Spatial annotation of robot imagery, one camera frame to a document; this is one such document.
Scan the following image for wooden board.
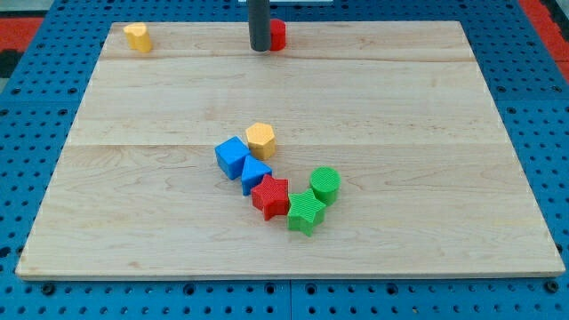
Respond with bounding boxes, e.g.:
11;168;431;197
16;21;565;281

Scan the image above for yellow hexagon block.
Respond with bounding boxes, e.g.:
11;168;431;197
245;123;276;160

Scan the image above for blue triangle block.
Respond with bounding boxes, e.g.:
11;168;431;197
241;156;272;196

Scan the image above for red star block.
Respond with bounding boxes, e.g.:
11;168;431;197
251;174;290;220

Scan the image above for green cylinder block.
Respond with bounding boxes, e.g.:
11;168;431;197
309;166;341;206

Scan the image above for blue cube block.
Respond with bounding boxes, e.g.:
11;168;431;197
214;136;251;180

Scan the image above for green star block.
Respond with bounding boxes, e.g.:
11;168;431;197
287;188;326;236

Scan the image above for red cylinder block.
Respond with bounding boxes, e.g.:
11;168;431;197
269;19;286;52

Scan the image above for yellow heart block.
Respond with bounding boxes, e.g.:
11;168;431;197
123;22;152;53

